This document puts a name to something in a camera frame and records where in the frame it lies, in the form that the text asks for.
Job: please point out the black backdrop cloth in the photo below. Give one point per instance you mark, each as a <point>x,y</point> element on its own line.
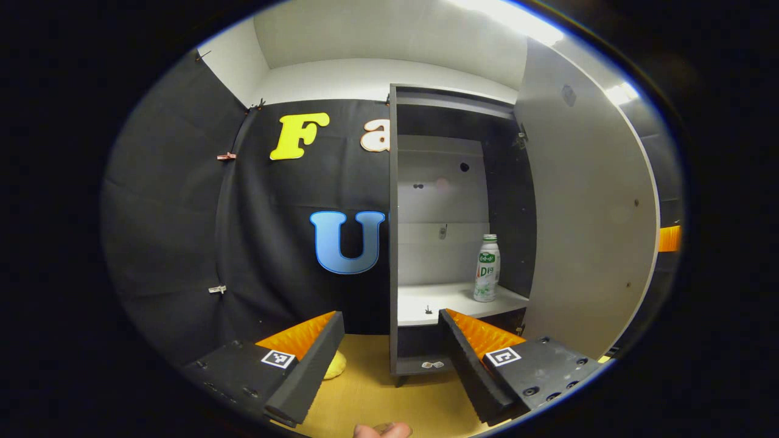
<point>182,213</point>

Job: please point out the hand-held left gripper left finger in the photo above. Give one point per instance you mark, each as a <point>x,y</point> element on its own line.
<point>310,365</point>

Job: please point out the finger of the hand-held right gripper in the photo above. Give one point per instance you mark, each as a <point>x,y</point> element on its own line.
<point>669,238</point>

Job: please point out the small ceiling light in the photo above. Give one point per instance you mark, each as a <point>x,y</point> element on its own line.
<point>622,93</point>

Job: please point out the long ceiling light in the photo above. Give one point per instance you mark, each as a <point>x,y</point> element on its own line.
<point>517,18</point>

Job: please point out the white clip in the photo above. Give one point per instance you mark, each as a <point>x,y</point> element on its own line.
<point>217,289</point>

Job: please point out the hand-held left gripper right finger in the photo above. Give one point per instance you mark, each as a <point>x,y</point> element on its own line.
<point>465,365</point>

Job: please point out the yellow round soft object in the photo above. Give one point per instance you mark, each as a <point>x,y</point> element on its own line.
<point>336,365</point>

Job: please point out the white plastic bottle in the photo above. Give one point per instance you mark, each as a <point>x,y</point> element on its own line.
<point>487,274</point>

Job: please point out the beige cabinet door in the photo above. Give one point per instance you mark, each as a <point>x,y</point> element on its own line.
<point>584,213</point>

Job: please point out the dark grey cabinet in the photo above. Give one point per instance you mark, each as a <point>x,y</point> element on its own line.
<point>450,255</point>

